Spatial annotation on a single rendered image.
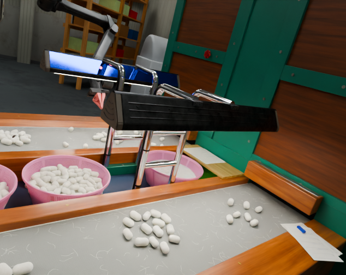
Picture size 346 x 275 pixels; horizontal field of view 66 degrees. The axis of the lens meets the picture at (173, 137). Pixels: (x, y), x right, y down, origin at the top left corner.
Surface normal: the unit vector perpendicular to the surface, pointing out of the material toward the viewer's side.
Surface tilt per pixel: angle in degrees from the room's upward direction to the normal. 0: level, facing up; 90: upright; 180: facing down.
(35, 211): 0
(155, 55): 71
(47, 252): 0
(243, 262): 0
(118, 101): 58
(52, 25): 90
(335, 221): 90
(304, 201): 90
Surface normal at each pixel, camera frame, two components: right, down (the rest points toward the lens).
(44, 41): 0.42, 0.38
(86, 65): 0.63, -0.17
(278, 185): -0.77, 0.01
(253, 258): 0.24, -0.92
